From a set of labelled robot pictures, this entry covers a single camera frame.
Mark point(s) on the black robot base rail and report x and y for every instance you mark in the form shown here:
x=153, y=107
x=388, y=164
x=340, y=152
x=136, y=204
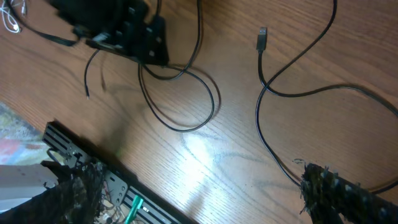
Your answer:
x=122, y=186

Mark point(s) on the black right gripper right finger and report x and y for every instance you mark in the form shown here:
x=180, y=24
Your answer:
x=329, y=198

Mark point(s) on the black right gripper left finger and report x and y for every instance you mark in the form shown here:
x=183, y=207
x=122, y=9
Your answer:
x=76, y=199

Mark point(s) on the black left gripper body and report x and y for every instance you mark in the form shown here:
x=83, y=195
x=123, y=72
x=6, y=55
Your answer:
x=119, y=27

